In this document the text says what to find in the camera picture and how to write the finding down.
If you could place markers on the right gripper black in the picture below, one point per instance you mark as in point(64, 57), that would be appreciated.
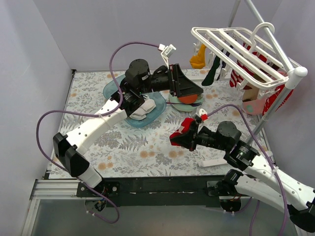
point(194, 136)

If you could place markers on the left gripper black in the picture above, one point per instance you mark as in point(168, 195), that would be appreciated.
point(174, 81)

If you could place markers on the red sock white pattern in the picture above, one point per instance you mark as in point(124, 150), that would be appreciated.
point(182, 130)

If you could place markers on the plain white sock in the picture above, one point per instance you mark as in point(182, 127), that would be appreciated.
point(143, 110)

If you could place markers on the pink sock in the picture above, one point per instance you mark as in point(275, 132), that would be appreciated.
point(253, 107)

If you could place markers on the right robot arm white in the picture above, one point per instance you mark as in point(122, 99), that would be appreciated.
point(251, 175)

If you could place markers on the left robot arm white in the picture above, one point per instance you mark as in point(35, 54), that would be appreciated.
point(71, 147)

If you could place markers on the white clip hanger rack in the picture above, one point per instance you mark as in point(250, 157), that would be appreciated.
point(227, 44)

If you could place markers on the orange saucer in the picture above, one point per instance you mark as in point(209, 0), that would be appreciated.
point(188, 99)

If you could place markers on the light green plate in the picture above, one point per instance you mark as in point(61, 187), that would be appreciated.
point(183, 108)

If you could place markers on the purple fork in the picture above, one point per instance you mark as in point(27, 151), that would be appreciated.
point(192, 104)

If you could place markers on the dark green sock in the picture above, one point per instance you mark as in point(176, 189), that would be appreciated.
point(209, 79)

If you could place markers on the yellow sock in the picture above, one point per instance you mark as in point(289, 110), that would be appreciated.
point(198, 61)

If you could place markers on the red white striped sock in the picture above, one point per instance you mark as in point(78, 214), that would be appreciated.
point(237, 78)

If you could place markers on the floral tablecloth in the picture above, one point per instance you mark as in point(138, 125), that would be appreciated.
point(126, 151)

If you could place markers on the teal plastic basin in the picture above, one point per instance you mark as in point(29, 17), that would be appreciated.
point(132, 100)

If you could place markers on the beige brown striped sock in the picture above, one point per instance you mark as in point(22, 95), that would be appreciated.
point(250, 93)

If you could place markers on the metal drying stand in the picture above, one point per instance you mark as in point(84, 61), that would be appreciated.
point(294, 77)

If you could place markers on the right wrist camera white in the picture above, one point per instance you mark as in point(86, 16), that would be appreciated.
point(201, 114)

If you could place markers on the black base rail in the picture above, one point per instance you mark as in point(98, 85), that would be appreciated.
point(207, 191)

